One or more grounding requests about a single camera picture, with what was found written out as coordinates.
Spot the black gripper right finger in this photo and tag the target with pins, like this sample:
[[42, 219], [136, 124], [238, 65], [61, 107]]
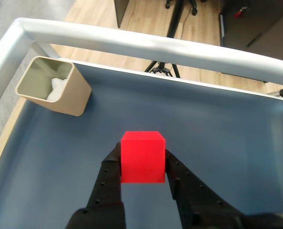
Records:
[[198, 207]]

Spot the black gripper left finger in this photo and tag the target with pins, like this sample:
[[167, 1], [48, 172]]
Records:
[[103, 190]]

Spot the red cube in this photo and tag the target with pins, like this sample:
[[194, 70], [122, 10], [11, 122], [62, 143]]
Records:
[[143, 159]]

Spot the beige open box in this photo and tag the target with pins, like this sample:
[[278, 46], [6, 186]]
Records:
[[72, 100]]

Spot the blue-grey table mat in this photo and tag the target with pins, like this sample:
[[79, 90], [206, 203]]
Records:
[[203, 133]]

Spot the white crumpled tissue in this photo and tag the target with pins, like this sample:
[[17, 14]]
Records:
[[56, 88]]

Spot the dark desk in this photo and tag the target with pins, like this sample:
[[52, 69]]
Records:
[[122, 12]]

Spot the black tripod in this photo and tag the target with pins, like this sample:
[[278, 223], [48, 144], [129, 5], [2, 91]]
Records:
[[177, 14]]

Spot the red key tag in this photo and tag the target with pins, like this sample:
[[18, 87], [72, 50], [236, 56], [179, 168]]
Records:
[[238, 13]]

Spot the silver metal table rail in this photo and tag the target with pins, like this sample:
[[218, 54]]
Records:
[[131, 45]]

